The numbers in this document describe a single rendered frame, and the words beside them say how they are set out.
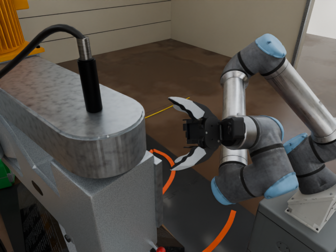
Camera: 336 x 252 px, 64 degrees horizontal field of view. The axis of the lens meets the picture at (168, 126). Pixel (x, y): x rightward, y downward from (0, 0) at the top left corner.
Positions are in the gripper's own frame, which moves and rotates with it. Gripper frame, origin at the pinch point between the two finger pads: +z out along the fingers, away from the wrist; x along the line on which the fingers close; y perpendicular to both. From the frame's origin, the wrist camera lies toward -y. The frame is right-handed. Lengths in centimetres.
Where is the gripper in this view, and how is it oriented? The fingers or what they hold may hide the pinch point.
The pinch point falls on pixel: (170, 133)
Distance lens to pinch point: 55.4
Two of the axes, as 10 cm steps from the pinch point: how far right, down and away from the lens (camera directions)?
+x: -0.3, -10.0, 0.4
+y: -5.6, 0.5, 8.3
